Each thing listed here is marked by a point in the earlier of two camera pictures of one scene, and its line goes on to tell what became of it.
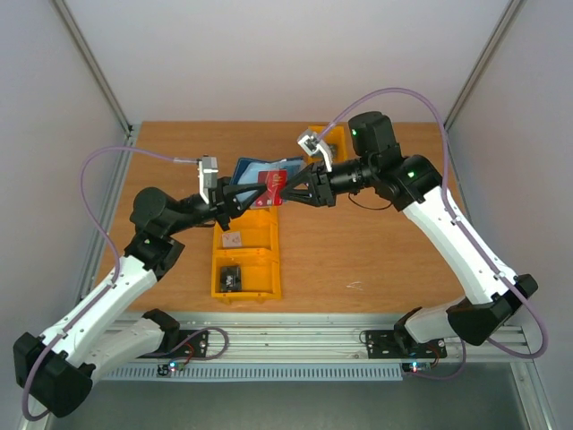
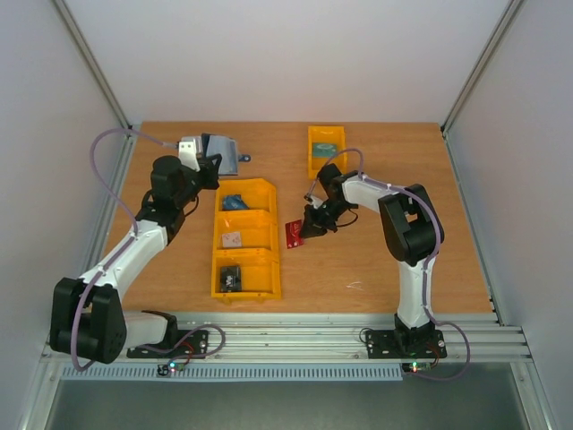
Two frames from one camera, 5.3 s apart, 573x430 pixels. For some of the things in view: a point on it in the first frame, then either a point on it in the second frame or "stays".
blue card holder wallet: [273, 175] -> [226, 146]
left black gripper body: [218, 207] -> [188, 193]
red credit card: [275, 181] -> [294, 233]
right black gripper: [322, 184] -> [320, 215]
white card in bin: [231, 239] stays
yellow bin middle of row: [259, 236] stays
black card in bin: [230, 279] stays
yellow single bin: [336, 137] stays
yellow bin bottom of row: [260, 274] stays
